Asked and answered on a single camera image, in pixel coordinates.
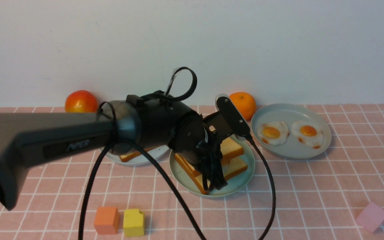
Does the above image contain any bread slice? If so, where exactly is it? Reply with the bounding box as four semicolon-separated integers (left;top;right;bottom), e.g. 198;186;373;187
174;153;248;195
119;146;167;166
218;138;247;168

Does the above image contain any yellow notched cube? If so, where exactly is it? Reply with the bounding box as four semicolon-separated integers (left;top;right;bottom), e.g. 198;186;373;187
122;209;145;237

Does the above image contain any pink checkered tablecloth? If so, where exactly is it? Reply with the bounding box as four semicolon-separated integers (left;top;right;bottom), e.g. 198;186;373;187
0;104;384;240

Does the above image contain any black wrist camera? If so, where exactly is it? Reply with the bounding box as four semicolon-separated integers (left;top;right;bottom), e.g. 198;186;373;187
203;94;252;142

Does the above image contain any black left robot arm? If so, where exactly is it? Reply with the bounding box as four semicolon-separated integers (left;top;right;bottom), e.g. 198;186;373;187
0;93;227;210

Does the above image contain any teal centre plate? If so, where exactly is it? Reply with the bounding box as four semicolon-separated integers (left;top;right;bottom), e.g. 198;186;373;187
169;135;255;198

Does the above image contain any orange cube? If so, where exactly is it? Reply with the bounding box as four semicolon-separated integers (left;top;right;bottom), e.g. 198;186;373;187
94;206;120;235

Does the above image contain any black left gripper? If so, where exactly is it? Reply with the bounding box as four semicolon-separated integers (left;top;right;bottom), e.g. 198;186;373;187
194;132;227;194

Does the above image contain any pink cube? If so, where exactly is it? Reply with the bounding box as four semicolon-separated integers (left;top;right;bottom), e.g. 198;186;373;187
355;202;384;233

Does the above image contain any black camera cable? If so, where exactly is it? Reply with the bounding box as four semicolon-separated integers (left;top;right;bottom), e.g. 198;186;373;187
78;67;276;240

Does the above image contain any grey bread plate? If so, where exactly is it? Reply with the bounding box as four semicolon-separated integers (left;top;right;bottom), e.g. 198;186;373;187
106;145;169;166

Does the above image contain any grey egg plate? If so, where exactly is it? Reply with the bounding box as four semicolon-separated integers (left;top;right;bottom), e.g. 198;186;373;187
250;103;332;159

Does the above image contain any red yellow pomegranate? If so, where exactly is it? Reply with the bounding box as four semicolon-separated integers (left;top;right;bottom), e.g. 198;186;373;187
64;90;98;113

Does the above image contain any orange fruit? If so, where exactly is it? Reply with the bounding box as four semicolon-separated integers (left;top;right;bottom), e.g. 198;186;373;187
229;92;257;121

